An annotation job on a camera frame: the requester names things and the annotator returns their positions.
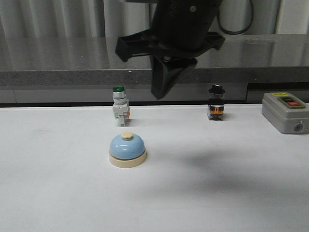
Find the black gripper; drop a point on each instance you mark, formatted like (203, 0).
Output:
(180, 31)

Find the blue and cream call bell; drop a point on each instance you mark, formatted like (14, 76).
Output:
(127, 150)

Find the grey granite counter slab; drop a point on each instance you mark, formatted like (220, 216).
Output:
(83, 71)

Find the grey pleated curtain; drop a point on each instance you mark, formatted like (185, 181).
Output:
(113, 18)

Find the black rotary selector switch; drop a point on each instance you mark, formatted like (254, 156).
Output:
(216, 103)

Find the green pushbutton switch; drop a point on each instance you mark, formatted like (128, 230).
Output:
(121, 108)

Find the grey on-off switch box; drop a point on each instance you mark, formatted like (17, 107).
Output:
(287, 113)

